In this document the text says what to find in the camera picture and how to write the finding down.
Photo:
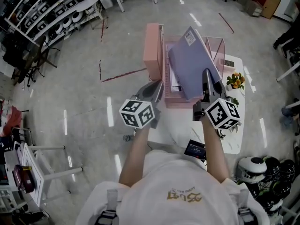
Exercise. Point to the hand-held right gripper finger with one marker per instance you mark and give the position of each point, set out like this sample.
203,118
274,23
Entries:
207,85
220,91

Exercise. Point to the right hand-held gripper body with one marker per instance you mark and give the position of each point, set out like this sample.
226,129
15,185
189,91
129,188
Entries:
222,114

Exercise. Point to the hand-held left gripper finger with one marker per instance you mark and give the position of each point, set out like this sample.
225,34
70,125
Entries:
148,91
159,94

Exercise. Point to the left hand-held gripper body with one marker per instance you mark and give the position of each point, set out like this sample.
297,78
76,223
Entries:
137,114

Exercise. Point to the pink document tray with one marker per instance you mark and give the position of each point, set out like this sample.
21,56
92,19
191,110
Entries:
173,99

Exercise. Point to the purple notebook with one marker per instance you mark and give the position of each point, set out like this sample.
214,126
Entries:
189,62

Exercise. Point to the person's left forearm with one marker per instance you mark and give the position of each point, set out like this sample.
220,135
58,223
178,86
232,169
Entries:
134,156

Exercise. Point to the person's right forearm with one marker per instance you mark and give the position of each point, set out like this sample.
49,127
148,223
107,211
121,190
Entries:
214,153

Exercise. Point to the green succulent potted plant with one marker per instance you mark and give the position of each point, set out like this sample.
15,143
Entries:
235,101

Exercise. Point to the orange flower potted plant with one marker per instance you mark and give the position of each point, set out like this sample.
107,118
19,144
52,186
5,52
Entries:
235,81

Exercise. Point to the white paper sheets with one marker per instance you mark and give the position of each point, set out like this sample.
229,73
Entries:
174,78

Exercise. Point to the clear bottle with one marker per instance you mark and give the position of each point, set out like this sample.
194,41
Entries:
127,138

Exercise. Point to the pink file box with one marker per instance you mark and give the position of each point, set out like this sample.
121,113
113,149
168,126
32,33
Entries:
152,50

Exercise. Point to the black screen device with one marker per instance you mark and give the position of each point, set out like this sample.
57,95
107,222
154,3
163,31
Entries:
194,149

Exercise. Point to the pile of black white helmets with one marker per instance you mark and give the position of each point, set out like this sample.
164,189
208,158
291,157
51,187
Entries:
250,167

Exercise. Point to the white office desk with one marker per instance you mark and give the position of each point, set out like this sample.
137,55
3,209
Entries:
288,71

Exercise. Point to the person's white shirt torso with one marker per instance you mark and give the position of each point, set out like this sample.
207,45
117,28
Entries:
175,184

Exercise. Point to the grey drawer box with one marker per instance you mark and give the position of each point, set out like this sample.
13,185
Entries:
253,8

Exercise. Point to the brown wooden cabinet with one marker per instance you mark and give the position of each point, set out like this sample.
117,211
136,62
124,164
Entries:
272,6

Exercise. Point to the rows of shelved headsets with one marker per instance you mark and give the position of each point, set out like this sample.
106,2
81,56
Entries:
77,16

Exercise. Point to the white oval side table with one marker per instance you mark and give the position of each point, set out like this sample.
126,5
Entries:
89,3

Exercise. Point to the black swivel chair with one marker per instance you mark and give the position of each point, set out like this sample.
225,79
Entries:
30,71

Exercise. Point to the white tilted work table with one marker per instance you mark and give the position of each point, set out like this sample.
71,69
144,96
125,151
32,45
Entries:
30,158

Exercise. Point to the red cloth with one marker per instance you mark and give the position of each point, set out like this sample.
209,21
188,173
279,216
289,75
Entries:
14,118

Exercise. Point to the maroon device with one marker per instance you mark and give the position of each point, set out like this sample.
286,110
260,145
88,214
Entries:
24,180

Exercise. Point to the white equipment trolley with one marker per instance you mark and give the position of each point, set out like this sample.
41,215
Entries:
9,163

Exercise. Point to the white metal shelving unit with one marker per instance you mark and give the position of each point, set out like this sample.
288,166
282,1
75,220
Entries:
16,28

